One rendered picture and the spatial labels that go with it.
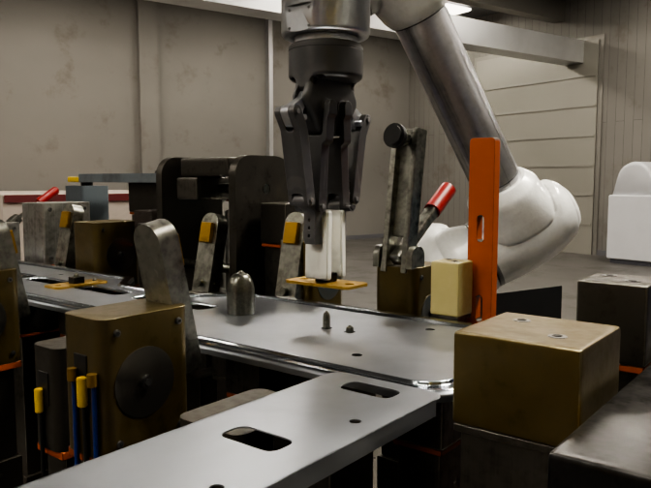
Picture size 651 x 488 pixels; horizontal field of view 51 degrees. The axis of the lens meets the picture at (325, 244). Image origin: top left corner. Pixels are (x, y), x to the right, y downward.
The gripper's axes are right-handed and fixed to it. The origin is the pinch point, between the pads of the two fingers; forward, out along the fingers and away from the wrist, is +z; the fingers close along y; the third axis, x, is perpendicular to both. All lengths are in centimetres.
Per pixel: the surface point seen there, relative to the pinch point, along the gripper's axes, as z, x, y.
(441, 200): -4.0, 0.9, -22.8
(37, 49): -189, -879, -460
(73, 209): -1, -69, -14
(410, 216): -2.4, 1.8, -13.8
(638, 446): 5.9, 35.7, 21.5
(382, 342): 8.8, 8.1, 1.6
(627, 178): -10, -207, -918
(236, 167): -8.3, -27.6, -14.4
